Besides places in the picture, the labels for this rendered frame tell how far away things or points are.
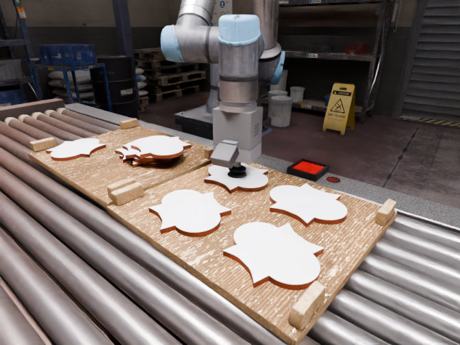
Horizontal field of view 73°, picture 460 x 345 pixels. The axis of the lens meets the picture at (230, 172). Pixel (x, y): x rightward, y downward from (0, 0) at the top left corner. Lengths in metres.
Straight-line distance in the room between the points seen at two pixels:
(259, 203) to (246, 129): 0.14
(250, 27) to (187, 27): 0.18
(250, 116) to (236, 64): 0.10
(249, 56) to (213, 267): 0.36
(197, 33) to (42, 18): 5.26
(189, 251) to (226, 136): 0.25
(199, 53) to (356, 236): 0.47
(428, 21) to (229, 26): 4.66
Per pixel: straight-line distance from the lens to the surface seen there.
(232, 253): 0.46
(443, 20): 5.14
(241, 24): 0.59
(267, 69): 1.12
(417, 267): 0.57
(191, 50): 0.71
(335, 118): 4.21
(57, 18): 6.01
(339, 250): 0.51
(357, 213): 0.61
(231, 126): 0.62
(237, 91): 0.59
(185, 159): 0.80
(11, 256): 0.60
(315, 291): 0.40
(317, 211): 0.57
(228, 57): 0.59
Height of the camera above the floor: 1.24
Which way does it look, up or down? 25 degrees down
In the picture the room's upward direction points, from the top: straight up
